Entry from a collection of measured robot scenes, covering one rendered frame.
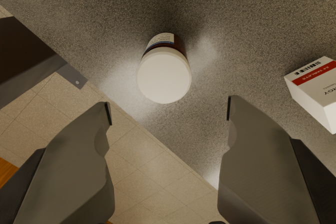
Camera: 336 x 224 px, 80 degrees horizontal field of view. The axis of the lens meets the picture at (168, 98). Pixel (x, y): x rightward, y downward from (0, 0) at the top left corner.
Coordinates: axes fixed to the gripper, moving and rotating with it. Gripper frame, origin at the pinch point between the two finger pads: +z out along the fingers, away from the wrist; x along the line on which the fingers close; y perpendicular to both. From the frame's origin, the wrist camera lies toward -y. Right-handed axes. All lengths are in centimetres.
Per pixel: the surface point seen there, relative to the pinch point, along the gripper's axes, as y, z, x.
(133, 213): 178, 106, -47
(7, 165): 108, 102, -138
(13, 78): 13, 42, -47
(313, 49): 0.8, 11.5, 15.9
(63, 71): 33, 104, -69
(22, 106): 57, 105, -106
